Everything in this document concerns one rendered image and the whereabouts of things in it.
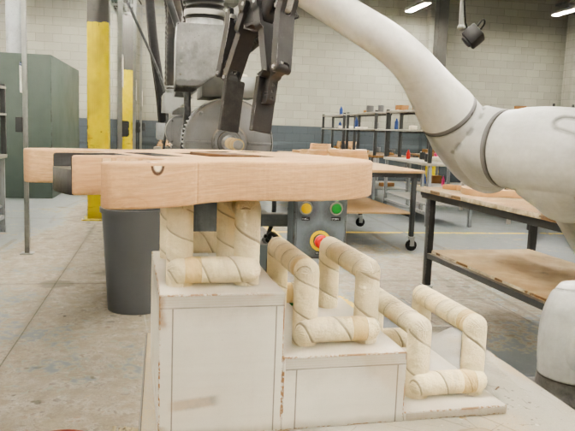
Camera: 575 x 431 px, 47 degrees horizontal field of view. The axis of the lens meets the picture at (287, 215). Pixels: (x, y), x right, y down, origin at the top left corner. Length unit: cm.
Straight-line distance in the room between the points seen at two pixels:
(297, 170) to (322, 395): 28
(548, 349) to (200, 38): 106
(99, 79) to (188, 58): 750
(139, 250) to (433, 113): 357
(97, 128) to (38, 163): 813
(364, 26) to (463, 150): 26
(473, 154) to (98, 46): 817
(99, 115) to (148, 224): 469
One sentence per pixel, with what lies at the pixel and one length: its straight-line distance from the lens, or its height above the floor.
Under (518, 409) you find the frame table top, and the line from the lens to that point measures 97.
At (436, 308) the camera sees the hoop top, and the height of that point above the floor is 104.
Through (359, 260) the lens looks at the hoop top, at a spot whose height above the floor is 113.
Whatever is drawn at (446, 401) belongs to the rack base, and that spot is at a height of 94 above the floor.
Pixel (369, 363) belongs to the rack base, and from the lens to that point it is 84.
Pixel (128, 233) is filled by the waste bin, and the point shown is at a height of 57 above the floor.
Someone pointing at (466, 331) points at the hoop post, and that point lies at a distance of 94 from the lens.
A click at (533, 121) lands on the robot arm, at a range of 107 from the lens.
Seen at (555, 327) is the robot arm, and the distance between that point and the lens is 159.
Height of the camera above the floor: 129
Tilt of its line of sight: 7 degrees down
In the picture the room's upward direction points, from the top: 2 degrees clockwise
